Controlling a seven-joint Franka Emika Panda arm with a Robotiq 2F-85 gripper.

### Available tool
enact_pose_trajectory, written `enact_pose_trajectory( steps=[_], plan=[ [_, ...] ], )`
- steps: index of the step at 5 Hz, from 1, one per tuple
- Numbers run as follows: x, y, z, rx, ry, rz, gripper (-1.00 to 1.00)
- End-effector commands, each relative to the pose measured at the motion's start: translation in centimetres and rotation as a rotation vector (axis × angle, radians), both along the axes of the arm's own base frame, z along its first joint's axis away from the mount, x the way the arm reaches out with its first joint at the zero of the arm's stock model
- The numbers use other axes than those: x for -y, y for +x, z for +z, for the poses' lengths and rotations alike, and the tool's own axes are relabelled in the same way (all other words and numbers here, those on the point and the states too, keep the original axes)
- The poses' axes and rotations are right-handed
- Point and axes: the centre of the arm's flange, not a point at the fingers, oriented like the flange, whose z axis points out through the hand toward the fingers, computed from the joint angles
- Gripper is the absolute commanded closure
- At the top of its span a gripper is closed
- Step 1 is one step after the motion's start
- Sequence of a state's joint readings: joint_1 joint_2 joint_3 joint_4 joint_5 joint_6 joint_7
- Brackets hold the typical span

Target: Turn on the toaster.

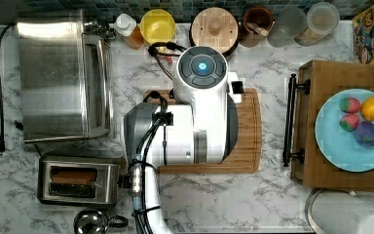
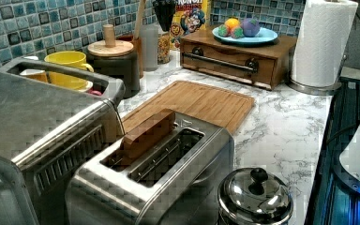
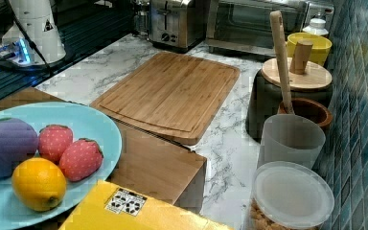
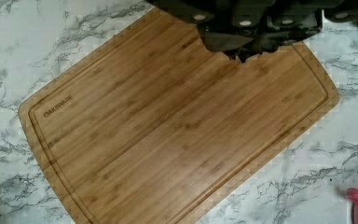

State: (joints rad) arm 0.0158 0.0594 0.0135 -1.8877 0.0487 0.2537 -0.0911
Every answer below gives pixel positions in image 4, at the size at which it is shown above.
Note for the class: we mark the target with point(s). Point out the bamboo cutting board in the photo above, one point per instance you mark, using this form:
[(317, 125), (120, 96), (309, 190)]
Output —
[(152, 128)]

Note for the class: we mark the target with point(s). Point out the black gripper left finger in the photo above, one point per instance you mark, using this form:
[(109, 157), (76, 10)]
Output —
[(234, 39)]

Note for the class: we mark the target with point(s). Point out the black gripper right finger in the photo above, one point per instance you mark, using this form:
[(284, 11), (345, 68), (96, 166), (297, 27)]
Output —
[(291, 29)]

